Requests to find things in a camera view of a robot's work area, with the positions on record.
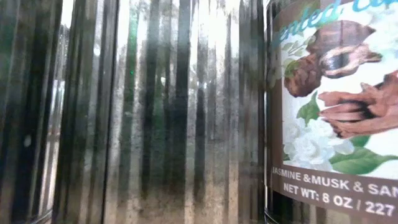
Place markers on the ribbed grey glass candle holder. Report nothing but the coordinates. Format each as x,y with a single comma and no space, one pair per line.
84,109
186,109

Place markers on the scented candle jar with label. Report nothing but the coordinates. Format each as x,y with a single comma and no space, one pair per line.
326,102

